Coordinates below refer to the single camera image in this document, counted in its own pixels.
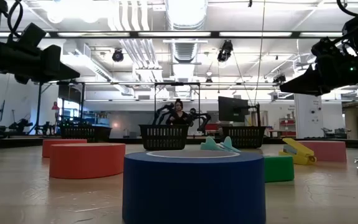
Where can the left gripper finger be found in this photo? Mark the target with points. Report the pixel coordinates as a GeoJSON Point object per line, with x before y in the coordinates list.
{"type": "Point", "coordinates": [54, 67]}

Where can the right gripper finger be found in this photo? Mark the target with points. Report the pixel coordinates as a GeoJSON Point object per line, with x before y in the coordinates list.
{"type": "Point", "coordinates": [309, 82]}

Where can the yellow stapler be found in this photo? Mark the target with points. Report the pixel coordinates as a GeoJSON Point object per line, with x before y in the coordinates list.
{"type": "Point", "coordinates": [297, 149]}

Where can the pink tape roll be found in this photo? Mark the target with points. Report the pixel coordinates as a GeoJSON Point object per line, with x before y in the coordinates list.
{"type": "Point", "coordinates": [331, 151]}

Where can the red tape roll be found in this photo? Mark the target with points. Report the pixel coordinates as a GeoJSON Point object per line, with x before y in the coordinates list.
{"type": "Point", "coordinates": [46, 149]}
{"type": "Point", "coordinates": [85, 161]}

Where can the green tape roll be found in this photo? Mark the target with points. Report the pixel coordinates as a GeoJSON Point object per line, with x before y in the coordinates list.
{"type": "Point", "coordinates": [278, 169]}

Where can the teal staple remover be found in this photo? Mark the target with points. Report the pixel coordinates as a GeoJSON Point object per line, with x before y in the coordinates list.
{"type": "Point", "coordinates": [210, 144]}

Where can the black background robot arm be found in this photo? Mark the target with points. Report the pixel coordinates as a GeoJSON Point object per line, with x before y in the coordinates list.
{"type": "Point", "coordinates": [20, 126]}
{"type": "Point", "coordinates": [202, 118]}
{"type": "Point", "coordinates": [162, 113]}

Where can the blue tape roll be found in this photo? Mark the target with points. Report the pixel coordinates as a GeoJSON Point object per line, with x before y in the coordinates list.
{"type": "Point", "coordinates": [194, 193]}

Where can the white pillar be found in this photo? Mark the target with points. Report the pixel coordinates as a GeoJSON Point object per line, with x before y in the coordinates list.
{"type": "Point", "coordinates": [306, 124]}

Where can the black ceiling spotlight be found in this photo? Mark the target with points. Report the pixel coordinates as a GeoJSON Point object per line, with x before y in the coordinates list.
{"type": "Point", "coordinates": [225, 53]}
{"type": "Point", "coordinates": [117, 56]}

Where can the black plastic basket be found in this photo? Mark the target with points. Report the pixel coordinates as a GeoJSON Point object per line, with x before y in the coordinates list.
{"type": "Point", "coordinates": [247, 137]}
{"type": "Point", "coordinates": [163, 137]}
{"type": "Point", "coordinates": [82, 132]}

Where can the black monitor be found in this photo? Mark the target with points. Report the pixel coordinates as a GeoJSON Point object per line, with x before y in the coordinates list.
{"type": "Point", "coordinates": [232, 109]}

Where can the black horizontal crossbar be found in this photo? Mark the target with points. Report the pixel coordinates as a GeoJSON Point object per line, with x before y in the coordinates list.
{"type": "Point", "coordinates": [214, 34]}

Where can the person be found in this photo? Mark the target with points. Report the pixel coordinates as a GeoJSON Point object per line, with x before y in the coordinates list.
{"type": "Point", "coordinates": [179, 118]}

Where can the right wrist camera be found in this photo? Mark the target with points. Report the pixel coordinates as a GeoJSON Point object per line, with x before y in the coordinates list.
{"type": "Point", "coordinates": [325, 48]}

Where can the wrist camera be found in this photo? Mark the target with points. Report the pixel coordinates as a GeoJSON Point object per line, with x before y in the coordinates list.
{"type": "Point", "coordinates": [325, 48]}
{"type": "Point", "coordinates": [31, 35]}

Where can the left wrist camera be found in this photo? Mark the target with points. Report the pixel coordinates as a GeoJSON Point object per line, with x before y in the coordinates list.
{"type": "Point", "coordinates": [31, 35]}

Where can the black background rig frame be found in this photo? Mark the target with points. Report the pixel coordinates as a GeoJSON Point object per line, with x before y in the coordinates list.
{"type": "Point", "coordinates": [177, 83]}
{"type": "Point", "coordinates": [39, 109]}

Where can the black aluminium table frame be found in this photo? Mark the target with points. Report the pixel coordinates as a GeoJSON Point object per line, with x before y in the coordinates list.
{"type": "Point", "coordinates": [17, 142]}

